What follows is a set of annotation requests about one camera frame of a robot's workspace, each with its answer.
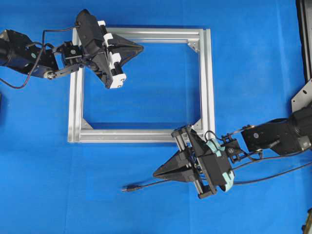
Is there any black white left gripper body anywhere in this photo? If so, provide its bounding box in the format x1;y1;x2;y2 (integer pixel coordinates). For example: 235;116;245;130
92;20;127;89

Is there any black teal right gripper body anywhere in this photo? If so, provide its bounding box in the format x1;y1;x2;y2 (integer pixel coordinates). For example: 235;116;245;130
171;124;236;199

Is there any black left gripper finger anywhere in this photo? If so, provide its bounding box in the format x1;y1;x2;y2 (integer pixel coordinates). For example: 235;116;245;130
107;34;141;47
116;45;144;71

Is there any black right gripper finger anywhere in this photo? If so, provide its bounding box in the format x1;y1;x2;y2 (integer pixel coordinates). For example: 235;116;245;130
154;150;190;174
153;169;198;182

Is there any black USB cable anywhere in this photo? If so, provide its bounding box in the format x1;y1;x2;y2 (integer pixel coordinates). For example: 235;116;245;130
121;162;312;193

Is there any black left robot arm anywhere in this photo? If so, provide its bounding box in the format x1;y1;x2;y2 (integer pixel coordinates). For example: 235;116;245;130
0;20;144;89

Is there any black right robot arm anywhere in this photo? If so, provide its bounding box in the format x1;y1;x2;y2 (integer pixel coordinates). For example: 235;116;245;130
153;104;312;198

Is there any yellowish object bottom right corner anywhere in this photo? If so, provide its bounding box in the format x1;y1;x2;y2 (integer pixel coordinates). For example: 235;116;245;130
301;208;312;234

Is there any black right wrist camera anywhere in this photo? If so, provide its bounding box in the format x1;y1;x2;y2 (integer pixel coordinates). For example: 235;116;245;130
189;129;234;192

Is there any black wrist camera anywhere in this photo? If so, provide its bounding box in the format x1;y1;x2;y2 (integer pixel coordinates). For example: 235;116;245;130
189;129;234;192
75;9;104;56

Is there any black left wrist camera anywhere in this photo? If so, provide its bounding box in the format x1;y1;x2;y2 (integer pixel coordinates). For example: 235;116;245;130
75;9;104;56

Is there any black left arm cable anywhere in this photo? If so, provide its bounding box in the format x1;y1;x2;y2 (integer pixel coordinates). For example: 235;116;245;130
0;25;78;89

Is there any grey metal mounting bracket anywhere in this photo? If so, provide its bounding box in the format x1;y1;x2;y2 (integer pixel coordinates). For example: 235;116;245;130
291;79;312;112

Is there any black metal rail right edge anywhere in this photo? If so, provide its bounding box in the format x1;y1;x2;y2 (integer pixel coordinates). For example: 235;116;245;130
295;0;312;83

